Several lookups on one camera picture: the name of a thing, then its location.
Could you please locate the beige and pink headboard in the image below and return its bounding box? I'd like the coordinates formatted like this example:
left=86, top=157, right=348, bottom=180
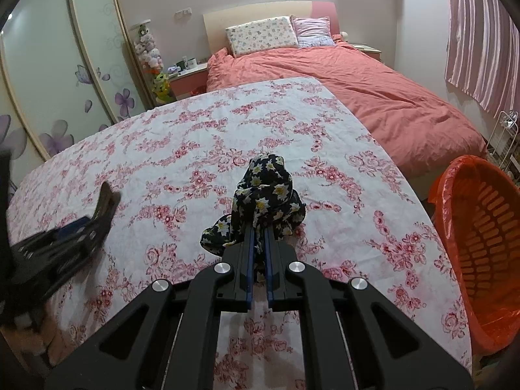
left=202, top=0, right=342, bottom=55

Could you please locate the flower print sliding wardrobe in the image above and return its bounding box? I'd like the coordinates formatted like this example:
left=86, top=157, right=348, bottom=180
left=0, top=0, right=157, bottom=163

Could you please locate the stack of plush toys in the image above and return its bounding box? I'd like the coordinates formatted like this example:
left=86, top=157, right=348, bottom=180
left=134, top=22, right=173, bottom=104

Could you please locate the pink striped pillow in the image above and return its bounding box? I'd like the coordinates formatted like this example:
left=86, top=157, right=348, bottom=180
left=290, top=16, right=338, bottom=47

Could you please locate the white nightstand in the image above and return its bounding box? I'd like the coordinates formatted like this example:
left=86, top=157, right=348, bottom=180
left=349, top=43, right=383, bottom=62

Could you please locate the white patterned pillow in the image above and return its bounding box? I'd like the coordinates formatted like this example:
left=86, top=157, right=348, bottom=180
left=225, top=15, right=299, bottom=58

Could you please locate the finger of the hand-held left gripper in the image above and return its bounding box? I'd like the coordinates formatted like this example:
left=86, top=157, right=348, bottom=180
left=55, top=211, right=114, bottom=254

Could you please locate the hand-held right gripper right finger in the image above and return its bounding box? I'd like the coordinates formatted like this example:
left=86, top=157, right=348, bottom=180
left=264, top=227, right=476, bottom=390

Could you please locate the pink striped curtain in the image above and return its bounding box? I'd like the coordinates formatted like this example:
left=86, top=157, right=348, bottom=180
left=445, top=0, right=520, bottom=120

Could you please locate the floral pink tablecloth table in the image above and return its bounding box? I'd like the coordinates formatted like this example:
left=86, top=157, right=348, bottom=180
left=6, top=77, right=474, bottom=390

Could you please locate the red plastic laundry basket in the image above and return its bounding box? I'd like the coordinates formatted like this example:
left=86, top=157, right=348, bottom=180
left=427, top=155, right=520, bottom=358

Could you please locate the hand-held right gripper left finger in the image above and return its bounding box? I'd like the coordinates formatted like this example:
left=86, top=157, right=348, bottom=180
left=45, top=225, right=256, bottom=390

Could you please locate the white wire rack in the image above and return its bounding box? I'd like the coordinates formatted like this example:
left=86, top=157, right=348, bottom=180
left=485, top=110, right=520, bottom=179

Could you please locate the dark floral cloth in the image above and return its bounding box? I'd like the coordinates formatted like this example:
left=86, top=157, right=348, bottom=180
left=200, top=153, right=307, bottom=283

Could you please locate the pink nightstand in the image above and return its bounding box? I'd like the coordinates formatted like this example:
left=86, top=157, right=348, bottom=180
left=168, top=63, right=210, bottom=100

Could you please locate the bed with coral duvet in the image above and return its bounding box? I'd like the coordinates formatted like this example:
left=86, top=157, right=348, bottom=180
left=205, top=41, right=488, bottom=177

